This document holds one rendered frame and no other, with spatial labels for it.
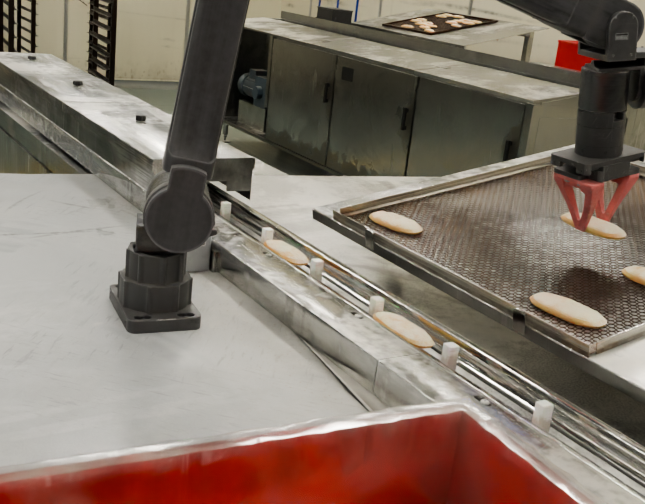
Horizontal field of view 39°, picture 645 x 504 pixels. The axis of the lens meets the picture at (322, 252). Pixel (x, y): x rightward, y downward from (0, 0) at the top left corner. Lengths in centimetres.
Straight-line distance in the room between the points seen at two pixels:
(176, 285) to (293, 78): 434
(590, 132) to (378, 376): 41
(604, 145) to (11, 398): 73
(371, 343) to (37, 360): 35
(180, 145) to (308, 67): 421
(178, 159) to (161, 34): 749
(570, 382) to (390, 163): 353
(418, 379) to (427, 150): 343
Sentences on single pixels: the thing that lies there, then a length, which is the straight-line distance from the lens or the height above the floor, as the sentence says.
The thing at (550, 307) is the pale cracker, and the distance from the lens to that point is 105.
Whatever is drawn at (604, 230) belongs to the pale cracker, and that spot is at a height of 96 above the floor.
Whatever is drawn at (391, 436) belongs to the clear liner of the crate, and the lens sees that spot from 69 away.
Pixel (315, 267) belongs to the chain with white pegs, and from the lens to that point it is 118.
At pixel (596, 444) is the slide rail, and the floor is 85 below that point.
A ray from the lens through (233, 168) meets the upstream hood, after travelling 151.
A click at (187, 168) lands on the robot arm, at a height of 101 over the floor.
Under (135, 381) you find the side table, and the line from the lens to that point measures 94.
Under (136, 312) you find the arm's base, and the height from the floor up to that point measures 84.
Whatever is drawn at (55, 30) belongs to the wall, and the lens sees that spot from 820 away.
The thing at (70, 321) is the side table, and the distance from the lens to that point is 108.
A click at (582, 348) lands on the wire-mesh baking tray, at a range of 97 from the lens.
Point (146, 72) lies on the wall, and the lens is 849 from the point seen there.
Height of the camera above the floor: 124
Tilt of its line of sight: 18 degrees down
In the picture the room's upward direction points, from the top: 6 degrees clockwise
